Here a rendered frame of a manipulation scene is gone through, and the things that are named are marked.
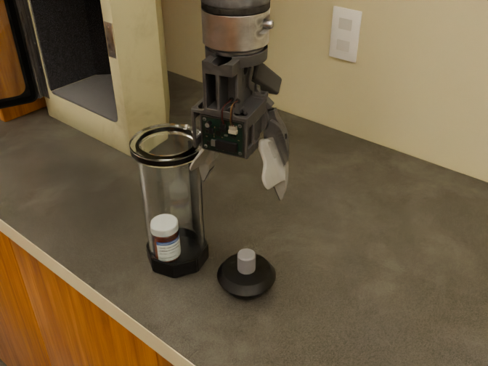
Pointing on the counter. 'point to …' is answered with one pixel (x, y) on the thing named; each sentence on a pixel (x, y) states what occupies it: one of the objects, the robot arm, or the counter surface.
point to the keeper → (110, 39)
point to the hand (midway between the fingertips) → (244, 182)
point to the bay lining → (70, 40)
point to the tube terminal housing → (125, 75)
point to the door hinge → (33, 47)
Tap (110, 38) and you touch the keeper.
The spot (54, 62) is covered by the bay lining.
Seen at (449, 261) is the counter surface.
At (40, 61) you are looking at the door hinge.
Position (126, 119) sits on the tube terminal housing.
